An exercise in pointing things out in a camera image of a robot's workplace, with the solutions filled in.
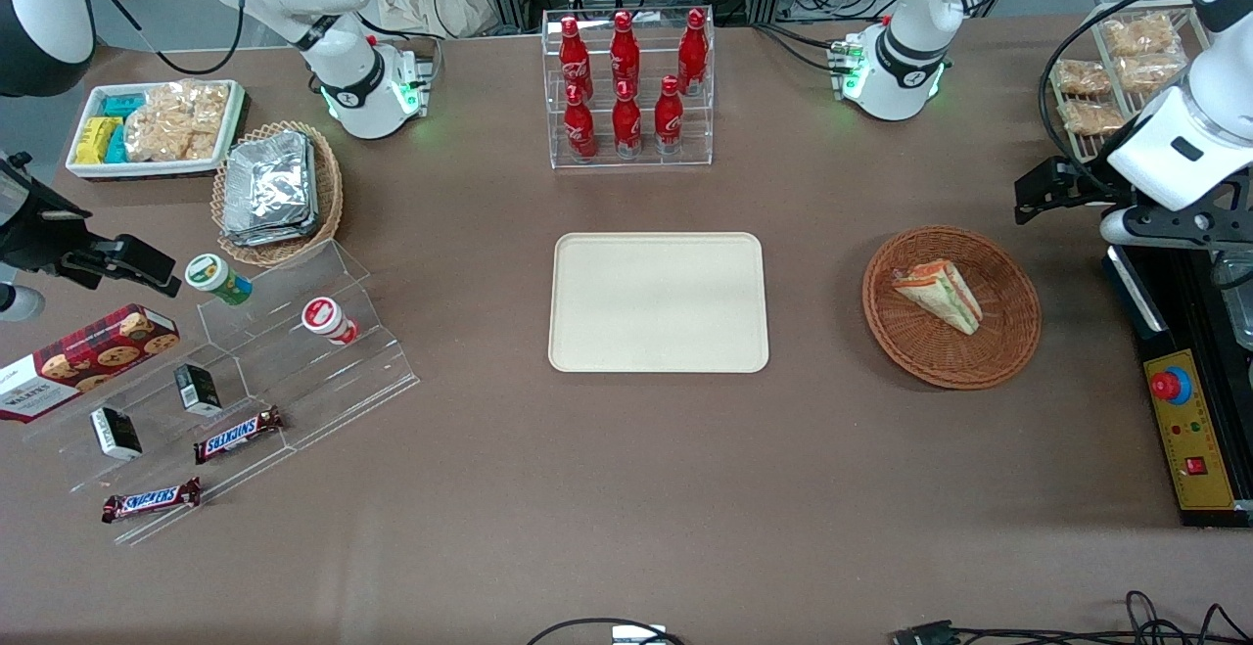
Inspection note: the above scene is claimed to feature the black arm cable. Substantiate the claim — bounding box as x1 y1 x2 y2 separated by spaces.
90 0 248 76
1036 0 1191 198

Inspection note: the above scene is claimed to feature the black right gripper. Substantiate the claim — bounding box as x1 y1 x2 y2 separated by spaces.
0 151 183 298

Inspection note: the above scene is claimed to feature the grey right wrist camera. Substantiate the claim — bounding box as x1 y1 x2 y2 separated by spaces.
0 282 46 324

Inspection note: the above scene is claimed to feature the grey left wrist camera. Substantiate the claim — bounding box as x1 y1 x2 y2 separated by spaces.
1098 208 1142 248

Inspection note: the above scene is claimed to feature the yellow snack packet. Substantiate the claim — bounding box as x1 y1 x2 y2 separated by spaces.
73 116 117 166

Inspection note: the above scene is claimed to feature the clear plastic container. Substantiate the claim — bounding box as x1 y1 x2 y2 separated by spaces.
1214 252 1253 350

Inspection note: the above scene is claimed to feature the small black box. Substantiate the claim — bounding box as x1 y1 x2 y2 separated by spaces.
89 405 144 462
173 362 224 418

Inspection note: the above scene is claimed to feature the green label cup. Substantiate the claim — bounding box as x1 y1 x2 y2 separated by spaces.
184 253 254 307

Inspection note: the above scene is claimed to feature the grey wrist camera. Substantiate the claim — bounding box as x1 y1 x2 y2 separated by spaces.
1098 208 1142 248
0 282 46 324

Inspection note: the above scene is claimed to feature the triangular sandwich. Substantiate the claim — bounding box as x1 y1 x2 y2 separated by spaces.
890 259 984 337

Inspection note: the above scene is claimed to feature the red emergency stop button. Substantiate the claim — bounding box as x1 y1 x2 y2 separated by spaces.
1150 366 1194 406

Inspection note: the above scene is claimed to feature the clear wrapped pastry packet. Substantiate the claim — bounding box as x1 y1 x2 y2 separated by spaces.
1115 53 1188 94
1059 99 1128 136
1102 14 1180 58
1054 59 1113 99

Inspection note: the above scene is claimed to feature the clear bag of crackers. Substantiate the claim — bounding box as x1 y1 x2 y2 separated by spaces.
123 79 232 163

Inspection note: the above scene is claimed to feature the beige rectangular tray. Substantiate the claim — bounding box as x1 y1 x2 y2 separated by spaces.
547 232 771 375

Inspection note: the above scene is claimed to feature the red cola bottle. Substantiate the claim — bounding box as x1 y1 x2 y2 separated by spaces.
611 80 644 160
609 11 641 98
563 84 598 163
558 17 594 104
653 75 685 157
677 9 710 96

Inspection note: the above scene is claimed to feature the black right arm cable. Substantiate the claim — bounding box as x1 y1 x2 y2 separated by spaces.
90 0 248 76

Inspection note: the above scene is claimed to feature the white rectangular bin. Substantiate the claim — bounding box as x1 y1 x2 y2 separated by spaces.
65 79 247 180

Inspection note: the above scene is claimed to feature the clear acrylic stepped stand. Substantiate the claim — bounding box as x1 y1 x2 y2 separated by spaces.
20 239 423 548

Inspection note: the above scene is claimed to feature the brown Snickers bar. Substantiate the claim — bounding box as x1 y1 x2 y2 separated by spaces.
192 405 286 466
101 476 204 526

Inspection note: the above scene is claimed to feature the black control box yellow panel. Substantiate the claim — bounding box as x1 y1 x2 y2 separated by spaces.
1102 242 1253 530

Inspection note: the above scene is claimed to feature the clear acrylic bottle rack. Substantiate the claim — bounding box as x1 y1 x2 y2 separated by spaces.
540 6 717 170

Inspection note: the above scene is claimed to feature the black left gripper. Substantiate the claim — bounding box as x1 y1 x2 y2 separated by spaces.
1014 157 1253 254

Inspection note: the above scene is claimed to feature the round brown wicker basket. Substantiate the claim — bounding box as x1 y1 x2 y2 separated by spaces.
861 225 1043 392

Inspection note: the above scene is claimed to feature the black looped cable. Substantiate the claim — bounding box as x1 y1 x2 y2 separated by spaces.
526 617 688 645

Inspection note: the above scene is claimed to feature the oval light wicker basket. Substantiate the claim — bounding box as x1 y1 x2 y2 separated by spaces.
210 120 346 268

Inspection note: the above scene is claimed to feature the silver foil packet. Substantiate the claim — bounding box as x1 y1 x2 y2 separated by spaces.
221 205 320 248
225 130 314 227

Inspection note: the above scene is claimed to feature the white wire rack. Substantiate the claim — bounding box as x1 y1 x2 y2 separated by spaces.
1047 0 1217 164

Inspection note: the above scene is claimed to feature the red tartan cookie box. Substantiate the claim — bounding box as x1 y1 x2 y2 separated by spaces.
0 303 182 424

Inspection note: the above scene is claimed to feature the black tangled cable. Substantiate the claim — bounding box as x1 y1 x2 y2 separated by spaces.
889 590 1253 645

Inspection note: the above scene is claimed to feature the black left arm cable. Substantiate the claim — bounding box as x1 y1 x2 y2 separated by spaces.
1036 0 1191 198

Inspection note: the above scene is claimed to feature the red label cup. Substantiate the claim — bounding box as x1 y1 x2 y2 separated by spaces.
301 297 360 346

